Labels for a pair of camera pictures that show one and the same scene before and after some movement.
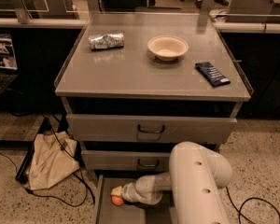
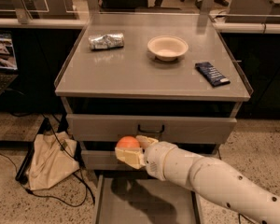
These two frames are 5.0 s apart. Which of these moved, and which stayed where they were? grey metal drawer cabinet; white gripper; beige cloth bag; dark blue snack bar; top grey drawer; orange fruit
Moved: white gripper; orange fruit
Stayed: beige cloth bag; dark blue snack bar; top grey drawer; grey metal drawer cabinet
